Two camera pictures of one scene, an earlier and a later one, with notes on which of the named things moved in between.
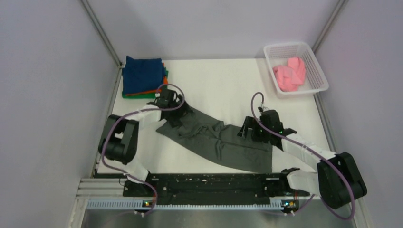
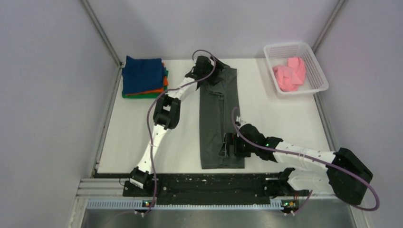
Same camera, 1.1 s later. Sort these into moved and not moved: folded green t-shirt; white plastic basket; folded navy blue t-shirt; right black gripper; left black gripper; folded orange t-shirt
Moved: left black gripper; right black gripper
Not moved: folded orange t-shirt; white plastic basket; folded navy blue t-shirt; folded green t-shirt
